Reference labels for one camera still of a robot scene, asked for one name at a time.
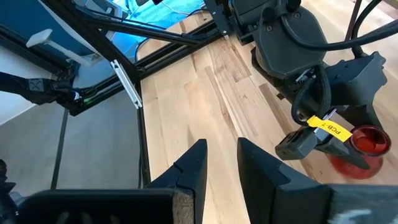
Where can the red flared glass vase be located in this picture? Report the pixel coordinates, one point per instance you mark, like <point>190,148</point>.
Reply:
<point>371,143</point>

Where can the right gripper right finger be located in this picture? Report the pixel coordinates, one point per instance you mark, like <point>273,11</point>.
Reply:
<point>267,186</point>

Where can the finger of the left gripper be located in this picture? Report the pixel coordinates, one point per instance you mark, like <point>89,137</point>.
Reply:
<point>365,115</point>
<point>342,151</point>

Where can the white plastic bracket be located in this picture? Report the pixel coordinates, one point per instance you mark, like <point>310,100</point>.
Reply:
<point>38,36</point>

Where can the silver aluminium bracket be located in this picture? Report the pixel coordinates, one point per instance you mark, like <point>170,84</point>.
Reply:
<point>127,84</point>

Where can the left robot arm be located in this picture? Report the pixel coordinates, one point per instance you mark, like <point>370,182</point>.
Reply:
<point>242,12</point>

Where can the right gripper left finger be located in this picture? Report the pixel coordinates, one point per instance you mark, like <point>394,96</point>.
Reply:
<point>191,177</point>

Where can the yellow PCB-7 label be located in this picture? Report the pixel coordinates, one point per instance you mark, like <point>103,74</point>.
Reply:
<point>332,127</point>

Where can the black aluminium table frame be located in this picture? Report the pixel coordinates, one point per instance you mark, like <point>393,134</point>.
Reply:
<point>102,46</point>

